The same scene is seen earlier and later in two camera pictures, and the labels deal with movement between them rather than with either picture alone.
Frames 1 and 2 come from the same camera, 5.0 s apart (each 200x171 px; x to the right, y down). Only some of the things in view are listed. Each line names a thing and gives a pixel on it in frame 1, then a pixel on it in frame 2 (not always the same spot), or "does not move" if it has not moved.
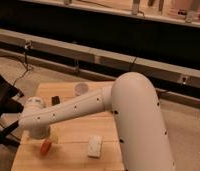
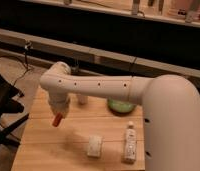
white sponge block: [94, 146] does not move
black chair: [4, 103] does not move
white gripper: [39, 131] -> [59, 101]
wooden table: [88, 143] does not move
